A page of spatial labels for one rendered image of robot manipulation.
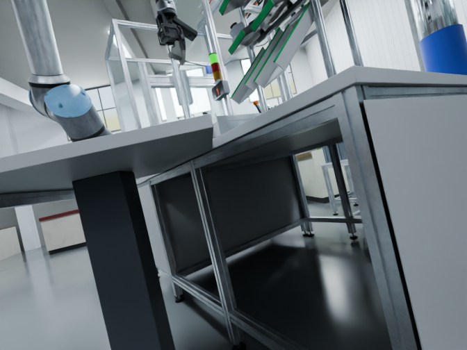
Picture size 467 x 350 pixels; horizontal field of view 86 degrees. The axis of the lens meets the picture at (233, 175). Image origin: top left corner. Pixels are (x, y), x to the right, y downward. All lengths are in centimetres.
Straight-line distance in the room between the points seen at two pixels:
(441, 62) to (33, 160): 148
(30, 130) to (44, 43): 853
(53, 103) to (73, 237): 548
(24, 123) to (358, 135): 945
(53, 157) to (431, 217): 76
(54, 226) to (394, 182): 626
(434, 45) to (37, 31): 149
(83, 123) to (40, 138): 842
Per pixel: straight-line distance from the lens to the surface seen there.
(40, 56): 103
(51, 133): 921
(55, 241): 648
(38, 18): 102
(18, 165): 63
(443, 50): 149
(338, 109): 52
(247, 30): 101
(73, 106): 91
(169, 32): 116
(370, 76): 54
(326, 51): 90
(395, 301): 58
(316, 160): 399
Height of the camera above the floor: 72
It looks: level
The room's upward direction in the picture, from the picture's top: 13 degrees counter-clockwise
